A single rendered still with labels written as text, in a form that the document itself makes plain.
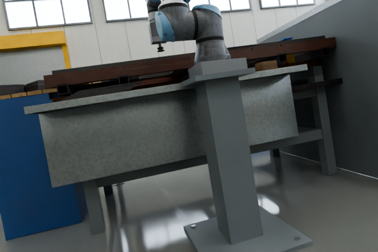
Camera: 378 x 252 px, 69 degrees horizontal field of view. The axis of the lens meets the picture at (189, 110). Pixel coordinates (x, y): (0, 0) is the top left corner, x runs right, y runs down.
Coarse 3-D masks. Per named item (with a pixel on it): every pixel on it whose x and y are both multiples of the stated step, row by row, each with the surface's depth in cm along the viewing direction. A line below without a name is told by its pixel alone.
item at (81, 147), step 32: (160, 96) 137; (192, 96) 141; (256, 96) 148; (288, 96) 152; (64, 128) 128; (96, 128) 131; (128, 128) 134; (160, 128) 137; (192, 128) 141; (256, 128) 148; (288, 128) 152; (64, 160) 128; (96, 160) 131; (128, 160) 134; (160, 160) 137
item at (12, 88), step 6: (12, 84) 156; (18, 84) 158; (24, 84) 163; (30, 84) 159; (36, 84) 155; (42, 84) 157; (0, 90) 151; (6, 90) 154; (12, 90) 157; (18, 90) 159; (24, 90) 162; (30, 90) 158; (36, 90) 155
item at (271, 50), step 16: (256, 48) 152; (272, 48) 154; (288, 48) 156; (304, 48) 158; (320, 48) 161; (128, 64) 138; (144, 64) 139; (160, 64) 141; (176, 64) 143; (192, 64) 145; (48, 80) 130; (64, 80) 131; (80, 80) 133; (96, 80) 135
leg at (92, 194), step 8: (88, 184) 139; (88, 192) 139; (96, 192) 140; (88, 200) 139; (96, 200) 140; (88, 208) 139; (96, 208) 140; (96, 216) 140; (96, 224) 140; (104, 224) 143; (96, 232) 140
